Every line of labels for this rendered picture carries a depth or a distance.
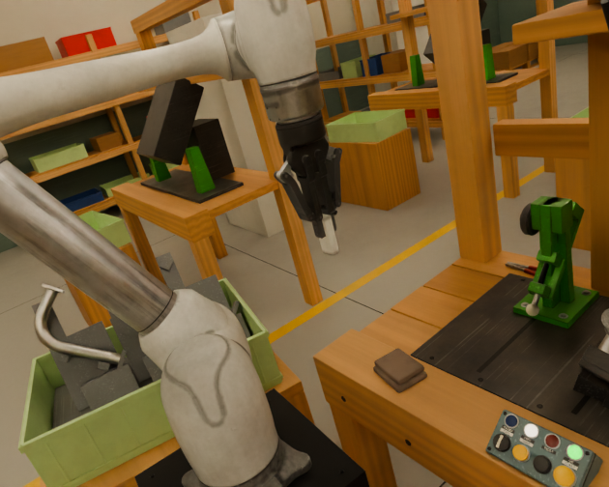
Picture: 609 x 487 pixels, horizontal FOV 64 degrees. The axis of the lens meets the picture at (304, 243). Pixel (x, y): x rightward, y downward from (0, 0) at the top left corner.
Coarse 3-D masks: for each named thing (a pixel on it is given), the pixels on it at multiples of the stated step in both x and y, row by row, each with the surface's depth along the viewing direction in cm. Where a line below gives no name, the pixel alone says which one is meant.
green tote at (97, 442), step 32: (224, 288) 162; (256, 320) 133; (256, 352) 127; (32, 384) 131; (64, 384) 149; (32, 416) 121; (96, 416) 114; (128, 416) 117; (160, 416) 121; (32, 448) 109; (64, 448) 113; (96, 448) 116; (128, 448) 120; (64, 480) 115
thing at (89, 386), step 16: (48, 320) 134; (64, 336) 135; (80, 336) 136; (96, 336) 138; (64, 368) 134; (80, 368) 135; (96, 368) 136; (112, 368) 138; (128, 368) 134; (80, 384) 135; (96, 384) 131; (112, 384) 132; (128, 384) 134; (80, 400) 134; (96, 400) 130; (112, 400) 132
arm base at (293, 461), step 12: (276, 456) 83; (288, 456) 86; (300, 456) 86; (276, 468) 83; (288, 468) 84; (300, 468) 84; (192, 480) 87; (252, 480) 79; (264, 480) 80; (276, 480) 80; (288, 480) 83
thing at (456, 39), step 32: (448, 0) 119; (448, 32) 122; (480, 32) 125; (608, 32) 96; (448, 64) 126; (480, 64) 127; (608, 64) 98; (448, 96) 130; (480, 96) 129; (608, 96) 101; (448, 128) 135; (480, 128) 132; (608, 128) 103; (448, 160) 140; (480, 160) 135; (608, 160) 106; (480, 192) 137; (608, 192) 109; (480, 224) 141; (608, 224) 112; (480, 256) 146; (608, 256) 115; (608, 288) 119
